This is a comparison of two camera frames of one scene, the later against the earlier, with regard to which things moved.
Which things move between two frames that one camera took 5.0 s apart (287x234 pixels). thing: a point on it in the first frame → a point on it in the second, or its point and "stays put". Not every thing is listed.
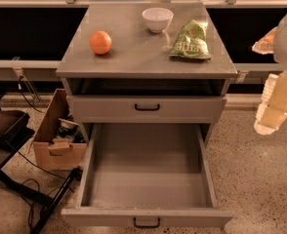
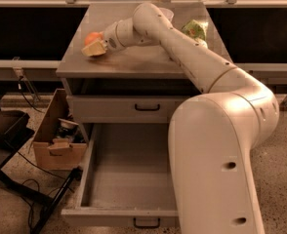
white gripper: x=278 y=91 → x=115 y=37
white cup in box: x=67 y=124 stays put
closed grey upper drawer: x=108 y=109 stays put
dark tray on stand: x=8 y=128 stays put
